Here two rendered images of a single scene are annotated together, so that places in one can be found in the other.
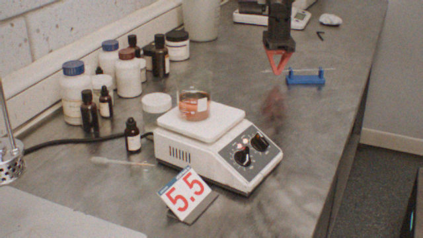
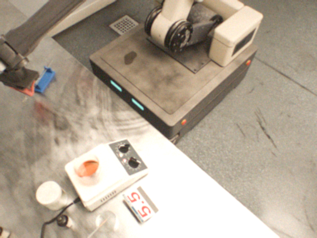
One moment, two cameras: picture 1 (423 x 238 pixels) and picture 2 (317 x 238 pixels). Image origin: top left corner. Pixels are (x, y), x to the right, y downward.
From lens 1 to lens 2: 0.61 m
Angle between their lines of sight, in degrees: 57
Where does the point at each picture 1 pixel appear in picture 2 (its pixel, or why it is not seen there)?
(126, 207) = not seen: outside the picture
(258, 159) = (133, 154)
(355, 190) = not seen: hidden behind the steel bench
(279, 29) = (21, 73)
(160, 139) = (93, 204)
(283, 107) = (70, 111)
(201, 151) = (122, 183)
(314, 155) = (128, 122)
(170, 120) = (90, 192)
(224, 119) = (106, 159)
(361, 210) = not seen: hidden behind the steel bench
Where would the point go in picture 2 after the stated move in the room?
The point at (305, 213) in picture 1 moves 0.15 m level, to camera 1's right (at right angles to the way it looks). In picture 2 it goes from (171, 151) to (185, 114)
